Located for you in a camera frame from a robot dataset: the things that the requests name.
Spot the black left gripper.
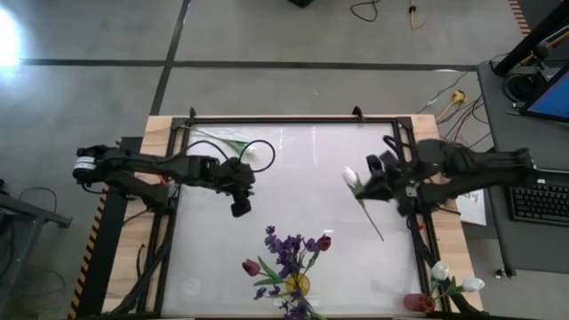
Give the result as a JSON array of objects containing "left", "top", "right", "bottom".
[{"left": 215, "top": 156, "right": 258, "bottom": 220}]

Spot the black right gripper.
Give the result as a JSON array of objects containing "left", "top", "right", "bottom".
[{"left": 355, "top": 149, "right": 421, "bottom": 218}]

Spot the white artificial tulip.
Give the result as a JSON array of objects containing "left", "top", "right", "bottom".
[
  {"left": 180, "top": 124, "right": 260, "bottom": 157},
  {"left": 427, "top": 260, "right": 452, "bottom": 304},
  {"left": 341, "top": 165, "right": 386, "bottom": 244},
  {"left": 437, "top": 276, "right": 486, "bottom": 303}
]

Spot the red artificial tulip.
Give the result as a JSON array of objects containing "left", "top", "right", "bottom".
[
  {"left": 241, "top": 256, "right": 291, "bottom": 287},
  {"left": 301, "top": 234, "right": 333, "bottom": 281}
]

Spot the purple flower sprig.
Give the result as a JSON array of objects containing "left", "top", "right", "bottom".
[
  {"left": 252, "top": 286, "right": 328, "bottom": 320},
  {"left": 264, "top": 225, "right": 319, "bottom": 280}
]

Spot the pink glass vase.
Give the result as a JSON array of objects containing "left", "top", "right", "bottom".
[{"left": 403, "top": 292, "right": 437, "bottom": 314}]

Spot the yellow textured glass vase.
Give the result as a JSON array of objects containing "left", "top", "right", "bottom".
[{"left": 284, "top": 273, "right": 311, "bottom": 295}]

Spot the wooden table board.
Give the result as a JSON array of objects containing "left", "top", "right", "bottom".
[{"left": 100, "top": 114, "right": 485, "bottom": 319}]

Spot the white paper sheet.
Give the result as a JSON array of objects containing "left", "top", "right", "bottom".
[{"left": 455, "top": 188, "right": 488, "bottom": 227}]

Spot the yellow power plug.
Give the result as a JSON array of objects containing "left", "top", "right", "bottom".
[{"left": 435, "top": 90, "right": 469, "bottom": 124}]

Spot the grey side desk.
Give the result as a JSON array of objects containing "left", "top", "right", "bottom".
[{"left": 477, "top": 60, "right": 569, "bottom": 276}]

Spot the black hazard striped base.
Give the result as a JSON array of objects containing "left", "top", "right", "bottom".
[{"left": 66, "top": 136, "right": 144, "bottom": 320}]

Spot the black computer keyboard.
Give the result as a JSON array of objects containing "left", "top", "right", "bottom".
[{"left": 509, "top": 181, "right": 569, "bottom": 228}]

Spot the grey metal stand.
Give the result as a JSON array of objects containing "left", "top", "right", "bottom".
[{"left": 0, "top": 177, "right": 74, "bottom": 312}]

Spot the black support pole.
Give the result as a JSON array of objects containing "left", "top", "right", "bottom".
[{"left": 493, "top": 0, "right": 569, "bottom": 77}]

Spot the orange striped floor strip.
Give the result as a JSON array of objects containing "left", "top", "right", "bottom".
[{"left": 508, "top": 0, "right": 533, "bottom": 36}]

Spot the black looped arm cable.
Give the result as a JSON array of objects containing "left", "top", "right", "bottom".
[{"left": 180, "top": 139, "right": 277, "bottom": 174}]

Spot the black aluminium table frame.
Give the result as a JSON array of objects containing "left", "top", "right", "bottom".
[{"left": 135, "top": 105, "right": 473, "bottom": 320}]

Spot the coiled black cable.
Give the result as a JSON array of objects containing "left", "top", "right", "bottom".
[{"left": 502, "top": 73, "right": 541, "bottom": 105}]

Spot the black floor cable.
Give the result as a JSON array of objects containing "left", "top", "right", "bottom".
[{"left": 349, "top": 0, "right": 381, "bottom": 23}]

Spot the yellow floor cable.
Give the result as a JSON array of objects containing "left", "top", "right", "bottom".
[{"left": 408, "top": 0, "right": 429, "bottom": 30}]

